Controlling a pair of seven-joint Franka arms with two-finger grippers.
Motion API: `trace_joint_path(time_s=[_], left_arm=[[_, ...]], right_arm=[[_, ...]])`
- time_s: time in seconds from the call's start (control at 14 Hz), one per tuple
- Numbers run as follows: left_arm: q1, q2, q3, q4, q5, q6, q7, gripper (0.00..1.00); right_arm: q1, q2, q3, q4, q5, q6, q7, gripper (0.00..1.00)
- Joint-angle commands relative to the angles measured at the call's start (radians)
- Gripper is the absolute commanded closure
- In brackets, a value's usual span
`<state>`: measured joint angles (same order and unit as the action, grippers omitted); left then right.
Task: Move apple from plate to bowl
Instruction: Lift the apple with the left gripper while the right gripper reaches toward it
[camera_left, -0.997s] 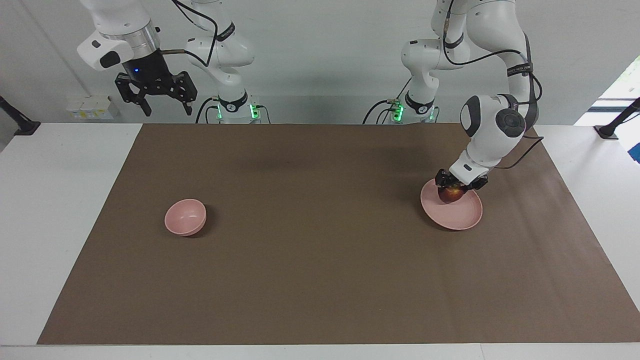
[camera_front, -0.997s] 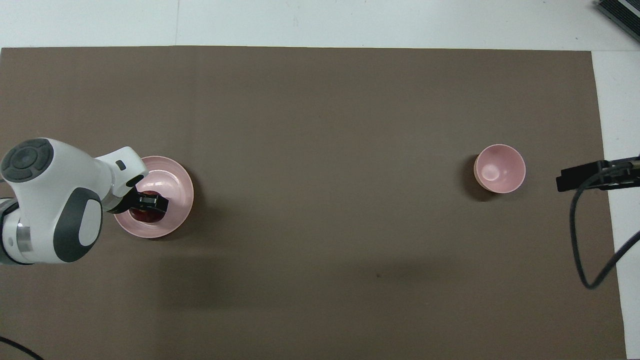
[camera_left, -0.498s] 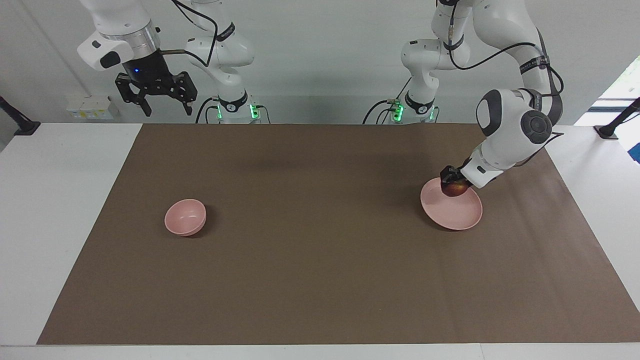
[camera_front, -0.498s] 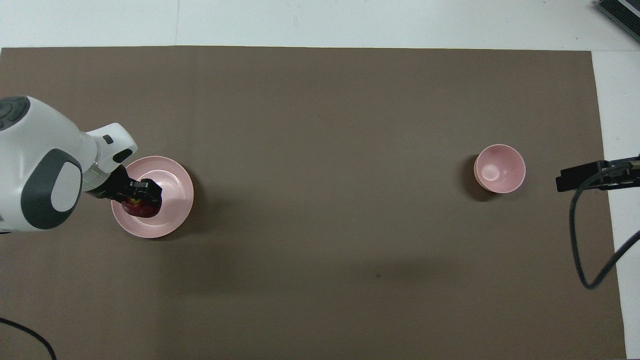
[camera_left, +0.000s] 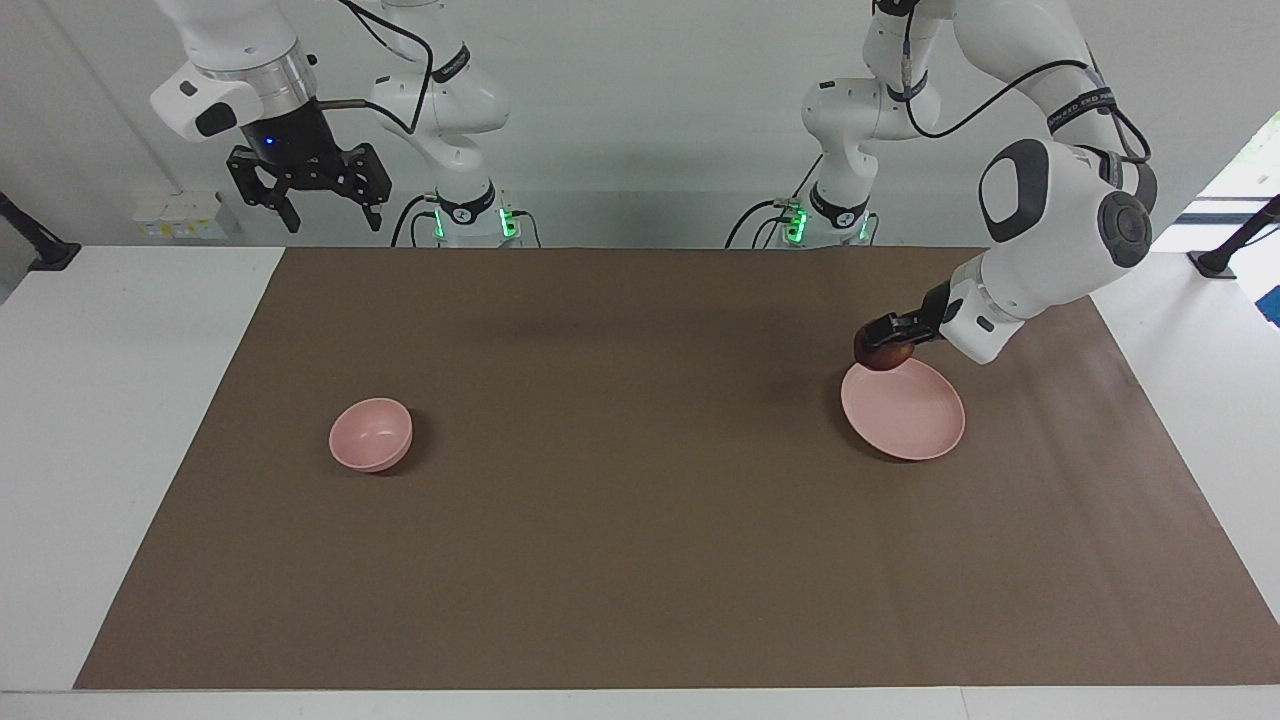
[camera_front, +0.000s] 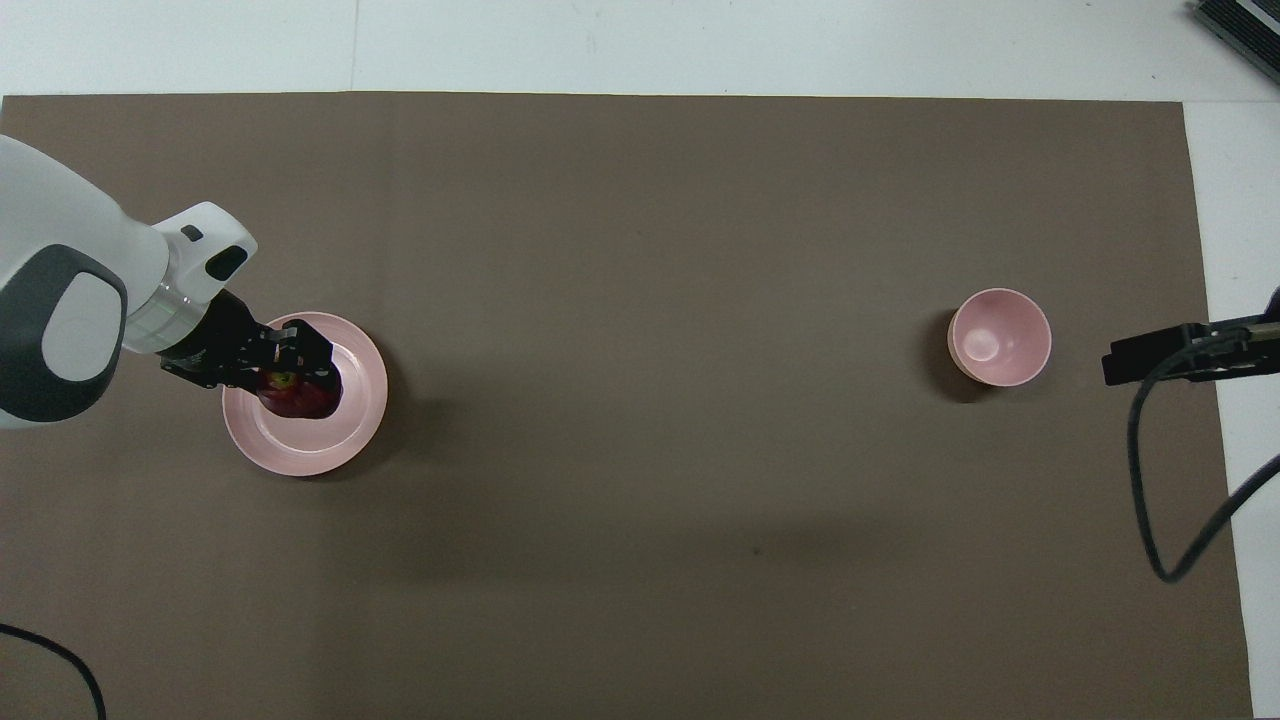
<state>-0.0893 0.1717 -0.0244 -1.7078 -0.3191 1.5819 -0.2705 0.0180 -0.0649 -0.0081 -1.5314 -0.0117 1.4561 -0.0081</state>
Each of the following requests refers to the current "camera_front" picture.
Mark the pink bowl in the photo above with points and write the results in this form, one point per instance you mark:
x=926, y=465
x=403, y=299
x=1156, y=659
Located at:
x=1000, y=338

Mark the red apple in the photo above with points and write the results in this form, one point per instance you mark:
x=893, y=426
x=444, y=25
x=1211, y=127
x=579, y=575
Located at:
x=298, y=402

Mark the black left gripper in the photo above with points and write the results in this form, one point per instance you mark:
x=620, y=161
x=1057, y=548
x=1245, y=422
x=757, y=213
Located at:
x=215, y=345

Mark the dark ribbed device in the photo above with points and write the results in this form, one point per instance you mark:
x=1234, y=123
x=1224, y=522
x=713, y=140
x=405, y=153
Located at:
x=1245, y=25

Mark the brown table mat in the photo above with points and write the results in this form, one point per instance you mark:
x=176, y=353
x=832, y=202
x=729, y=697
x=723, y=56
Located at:
x=640, y=300

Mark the pink plate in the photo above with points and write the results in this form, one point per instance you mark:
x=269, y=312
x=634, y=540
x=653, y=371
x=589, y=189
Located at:
x=350, y=420

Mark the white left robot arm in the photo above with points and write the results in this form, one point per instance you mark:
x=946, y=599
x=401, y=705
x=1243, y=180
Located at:
x=70, y=260

